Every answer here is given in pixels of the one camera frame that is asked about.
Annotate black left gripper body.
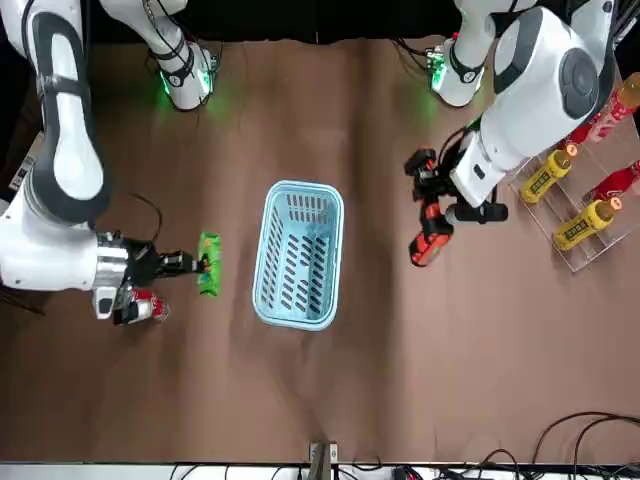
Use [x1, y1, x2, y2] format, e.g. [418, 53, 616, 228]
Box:
[432, 166, 464, 207]

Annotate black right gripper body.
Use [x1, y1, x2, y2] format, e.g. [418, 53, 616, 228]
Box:
[122, 238, 166, 286]

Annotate green snack packet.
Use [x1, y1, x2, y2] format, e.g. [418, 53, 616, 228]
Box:
[197, 230, 223, 298]

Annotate orange black barcode scanner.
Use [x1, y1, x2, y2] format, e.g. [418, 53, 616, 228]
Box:
[404, 146, 456, 269]

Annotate light blue plastic basket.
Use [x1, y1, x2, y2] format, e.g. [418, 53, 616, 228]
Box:
[251, 179, 346, 332]

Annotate yellow tea bottle orange cap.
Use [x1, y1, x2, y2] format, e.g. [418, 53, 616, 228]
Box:
[518, 141, 582, 205]
[551, 195, 625, 252]

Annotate clear acrylic bottle shelf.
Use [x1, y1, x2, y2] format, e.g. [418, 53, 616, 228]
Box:
[508, 114, 640, 274]

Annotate peach juice bottle pink label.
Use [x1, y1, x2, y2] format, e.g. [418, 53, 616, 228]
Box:
[583, 71, 640, 142]

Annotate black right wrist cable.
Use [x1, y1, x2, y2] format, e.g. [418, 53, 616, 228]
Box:
[124, 191, 164, 251]

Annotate black left base cables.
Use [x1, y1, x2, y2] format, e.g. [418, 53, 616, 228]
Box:
[392, 37, 436, 76]

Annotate aluminium profile post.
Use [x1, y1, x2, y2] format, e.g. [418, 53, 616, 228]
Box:
[308, 438, 338, 480]

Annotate dark looping desk cable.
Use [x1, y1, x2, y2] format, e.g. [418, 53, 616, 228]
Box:
[531, 409, 640, 469]

